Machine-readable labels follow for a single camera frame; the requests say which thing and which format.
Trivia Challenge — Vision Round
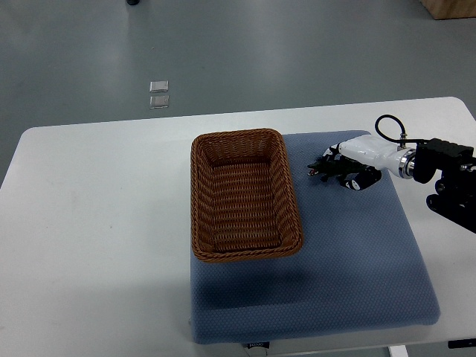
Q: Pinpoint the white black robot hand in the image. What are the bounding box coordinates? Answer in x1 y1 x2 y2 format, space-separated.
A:
321 135 416 190

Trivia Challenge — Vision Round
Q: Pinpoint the dark toy crocodile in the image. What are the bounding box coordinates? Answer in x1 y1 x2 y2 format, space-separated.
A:
307 156 367 182

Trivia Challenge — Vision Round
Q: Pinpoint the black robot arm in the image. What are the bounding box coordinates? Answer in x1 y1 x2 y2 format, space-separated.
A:
404 138 475 232

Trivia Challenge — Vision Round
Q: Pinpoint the brown wicker basket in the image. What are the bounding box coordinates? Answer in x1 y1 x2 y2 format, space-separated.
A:
190 129 303 263

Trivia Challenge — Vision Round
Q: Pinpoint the blue foam cushion mat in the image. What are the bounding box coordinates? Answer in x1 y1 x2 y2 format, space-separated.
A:
191 131 440 344

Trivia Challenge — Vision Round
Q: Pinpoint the wooden box corner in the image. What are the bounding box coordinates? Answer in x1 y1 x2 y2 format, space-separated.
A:
420 0 475 20

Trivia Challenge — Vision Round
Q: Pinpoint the white table leg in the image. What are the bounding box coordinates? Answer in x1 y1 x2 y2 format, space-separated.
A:
388 345 409 357

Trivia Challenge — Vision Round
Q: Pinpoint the black table control panel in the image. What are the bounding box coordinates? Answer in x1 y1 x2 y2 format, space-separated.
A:
448 338 476 349

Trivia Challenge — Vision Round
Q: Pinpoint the label under table edge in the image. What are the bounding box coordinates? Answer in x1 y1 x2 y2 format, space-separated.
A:
245 341 270 350

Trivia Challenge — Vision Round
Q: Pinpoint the upper metal floor plate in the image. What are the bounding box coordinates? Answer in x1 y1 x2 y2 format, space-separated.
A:
149 80 169 93

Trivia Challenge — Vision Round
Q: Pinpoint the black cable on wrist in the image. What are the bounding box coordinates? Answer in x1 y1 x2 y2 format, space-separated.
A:
374 114 432 147

